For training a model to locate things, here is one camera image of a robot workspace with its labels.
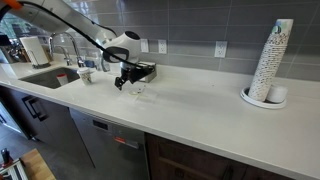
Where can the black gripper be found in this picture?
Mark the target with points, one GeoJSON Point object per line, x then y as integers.
{"type": "Point", "coordinates": [133, 74]}

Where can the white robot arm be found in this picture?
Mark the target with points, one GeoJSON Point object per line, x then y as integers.
{"type": "Point", "coordinates": [56, 16]}

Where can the cup with red band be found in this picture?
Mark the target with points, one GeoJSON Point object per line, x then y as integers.
{"type": "Point", "coordinates": [62, 78]}

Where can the short white cup stack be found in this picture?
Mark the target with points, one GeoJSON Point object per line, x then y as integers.
{"type": "Point", "coordinates": [277, 93]}

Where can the metal napkin box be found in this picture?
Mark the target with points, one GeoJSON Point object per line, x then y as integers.
{"type": "Point", "coordinates": [151, 76]}

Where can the stainless steel dishwasher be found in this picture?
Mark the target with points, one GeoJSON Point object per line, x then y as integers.
{"type": "Point", "coordinates": [118, 152]}

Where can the dark wood lower cabinet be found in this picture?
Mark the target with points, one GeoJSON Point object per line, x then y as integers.
{"type": "Point", "coordinates": [170, 160]}

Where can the wooden stand on floor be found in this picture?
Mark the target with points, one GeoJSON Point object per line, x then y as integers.
{"type": "Point", "coordinates": [31, 166]}

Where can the tall stack of paper cups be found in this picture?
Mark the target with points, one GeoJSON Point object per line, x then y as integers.
{"type": "Point", "coordinates": [270, 59]}

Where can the white wall outlet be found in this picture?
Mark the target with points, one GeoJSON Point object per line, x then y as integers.
{"type": "Point", "coordinates": [162, 47]}
{"type": "Point", "coordinates": [220, 49]}
{"type": "Point", "coordinates": [144, 45]}

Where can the dark cabinet with handles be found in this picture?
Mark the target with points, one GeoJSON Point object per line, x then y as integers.
{"type": "Point", "coordinates": [48, 122]}

